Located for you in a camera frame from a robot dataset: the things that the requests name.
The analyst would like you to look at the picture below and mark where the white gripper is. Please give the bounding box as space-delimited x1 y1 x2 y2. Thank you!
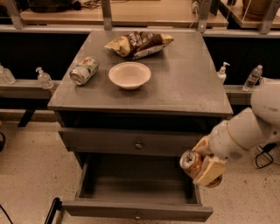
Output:
192 122 242 187

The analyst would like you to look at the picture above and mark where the orange soda can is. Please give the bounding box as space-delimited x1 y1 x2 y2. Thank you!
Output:
178 150 224 189

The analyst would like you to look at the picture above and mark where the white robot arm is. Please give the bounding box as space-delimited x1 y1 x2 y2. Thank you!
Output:
193 80 280 186

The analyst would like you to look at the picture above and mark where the open middle drawer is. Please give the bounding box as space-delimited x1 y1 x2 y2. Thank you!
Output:
63 153 213 222

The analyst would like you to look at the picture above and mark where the closed top drawer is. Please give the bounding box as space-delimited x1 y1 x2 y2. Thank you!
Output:
59 128 203 157

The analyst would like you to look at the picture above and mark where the green white soda can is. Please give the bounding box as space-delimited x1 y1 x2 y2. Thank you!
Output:
69 57 99 86

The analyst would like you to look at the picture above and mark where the white pump bottle right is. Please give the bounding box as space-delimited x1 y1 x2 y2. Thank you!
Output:
217 62 228 83

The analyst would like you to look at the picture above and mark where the clear water bottle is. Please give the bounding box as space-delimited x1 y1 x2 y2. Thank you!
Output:
242 65 263 91

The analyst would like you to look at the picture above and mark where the white bowl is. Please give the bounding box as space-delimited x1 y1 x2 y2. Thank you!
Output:
108 62 151 90

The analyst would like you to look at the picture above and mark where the brown chip bag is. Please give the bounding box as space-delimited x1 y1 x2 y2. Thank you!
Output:
104 31 173 60

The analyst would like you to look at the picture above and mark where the black stand leg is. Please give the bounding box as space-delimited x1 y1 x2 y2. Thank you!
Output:
44 197 62 224

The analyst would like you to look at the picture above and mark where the wooden back table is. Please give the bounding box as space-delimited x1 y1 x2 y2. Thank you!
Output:
18 0 229 29

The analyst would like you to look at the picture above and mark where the clear sanitizer pump bottle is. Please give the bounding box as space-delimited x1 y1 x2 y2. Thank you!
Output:
36 67 54 89

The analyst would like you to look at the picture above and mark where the clear bottle far left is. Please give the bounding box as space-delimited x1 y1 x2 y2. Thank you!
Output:
0 64 16 84

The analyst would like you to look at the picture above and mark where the black cable on floor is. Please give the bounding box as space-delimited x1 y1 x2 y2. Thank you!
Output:
255 142 280 170

